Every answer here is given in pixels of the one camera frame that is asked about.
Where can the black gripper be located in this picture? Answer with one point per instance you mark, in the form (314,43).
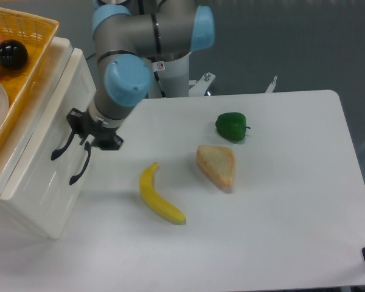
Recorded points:
(82,125)

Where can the white top drawer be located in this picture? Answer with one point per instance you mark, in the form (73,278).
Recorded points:
(35,175)

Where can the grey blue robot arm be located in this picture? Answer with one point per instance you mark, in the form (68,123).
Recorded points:
(126,34)

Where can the white drawer cabinet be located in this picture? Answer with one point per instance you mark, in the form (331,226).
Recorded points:
(26,215)

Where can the yellow banana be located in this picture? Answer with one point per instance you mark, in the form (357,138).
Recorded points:
(156,202)

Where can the black ball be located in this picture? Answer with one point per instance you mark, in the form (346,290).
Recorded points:
(13,55)

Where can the orange woven basket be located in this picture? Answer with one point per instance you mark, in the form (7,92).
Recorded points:
(36,33)

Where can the toast bread slice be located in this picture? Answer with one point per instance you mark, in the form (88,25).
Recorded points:
(218,163)

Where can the green bell pepper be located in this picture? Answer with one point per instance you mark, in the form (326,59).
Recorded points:
(232,126)

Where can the black top drawer handle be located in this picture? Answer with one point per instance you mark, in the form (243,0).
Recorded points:
(58,152)

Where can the white metal bracket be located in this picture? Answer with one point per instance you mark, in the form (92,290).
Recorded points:
(271,87)
(201,87)

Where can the white metal bracket right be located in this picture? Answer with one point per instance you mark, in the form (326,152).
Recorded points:
(271,87)

